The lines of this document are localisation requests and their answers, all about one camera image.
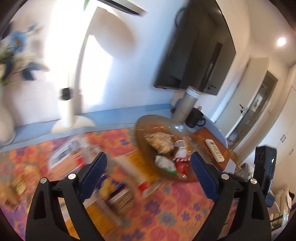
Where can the round ceiling light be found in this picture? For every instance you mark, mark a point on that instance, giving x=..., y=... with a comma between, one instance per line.
x=281, y=41

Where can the orange yellow snack packet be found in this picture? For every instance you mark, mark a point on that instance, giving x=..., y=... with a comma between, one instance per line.
x=138, y=166

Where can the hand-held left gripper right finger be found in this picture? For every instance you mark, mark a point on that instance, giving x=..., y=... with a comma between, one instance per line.
x=203, y=171

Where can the black suitcase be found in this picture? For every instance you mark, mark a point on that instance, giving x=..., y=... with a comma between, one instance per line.
x=266, y=166

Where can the blue biscuit packet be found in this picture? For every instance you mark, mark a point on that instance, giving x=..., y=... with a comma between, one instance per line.
x=115, y=197

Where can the brown wooden box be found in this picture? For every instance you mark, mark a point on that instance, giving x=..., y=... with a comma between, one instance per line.
x=203, y=134

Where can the white red candy packet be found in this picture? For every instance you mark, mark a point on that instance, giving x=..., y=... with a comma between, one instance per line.
x=180, y=148

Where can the green white snack packet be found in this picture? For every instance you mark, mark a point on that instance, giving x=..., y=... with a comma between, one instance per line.
x=164, y=163

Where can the white desk lamp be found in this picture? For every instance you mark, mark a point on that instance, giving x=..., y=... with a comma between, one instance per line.
x=71, y=111

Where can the silver thermos bottle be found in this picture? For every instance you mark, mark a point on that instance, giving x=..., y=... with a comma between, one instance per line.
x=185, y=106

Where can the black wall television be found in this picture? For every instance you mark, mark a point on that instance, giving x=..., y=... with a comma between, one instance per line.
x=196, y=46

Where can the clear cracker packet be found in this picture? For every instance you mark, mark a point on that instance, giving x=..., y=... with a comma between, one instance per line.
x=64, y=153

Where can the black mug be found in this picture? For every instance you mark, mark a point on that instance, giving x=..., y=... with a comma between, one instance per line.
x=194, y=118

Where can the blue white artificial flowers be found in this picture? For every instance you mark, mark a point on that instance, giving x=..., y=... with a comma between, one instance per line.
x=17, y=41

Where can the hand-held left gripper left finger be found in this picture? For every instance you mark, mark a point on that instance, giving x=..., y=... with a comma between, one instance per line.
x=93, y=173

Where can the floral table mat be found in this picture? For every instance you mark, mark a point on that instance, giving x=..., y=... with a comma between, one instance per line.
x=166, y=208

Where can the brown cookie bag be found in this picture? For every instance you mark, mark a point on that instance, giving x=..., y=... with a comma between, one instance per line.
x=159, y=141

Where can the grey room door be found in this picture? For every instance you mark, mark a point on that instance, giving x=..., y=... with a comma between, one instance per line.
x=259, y=109

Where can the small red snack packet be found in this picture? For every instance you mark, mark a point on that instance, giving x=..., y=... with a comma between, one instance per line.
x=181, y=168

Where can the white remote control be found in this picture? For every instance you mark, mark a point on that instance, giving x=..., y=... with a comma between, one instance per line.
x=214, y=149

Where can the white ceramic vase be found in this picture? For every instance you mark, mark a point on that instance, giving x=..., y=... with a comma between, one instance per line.
x=5, y=125

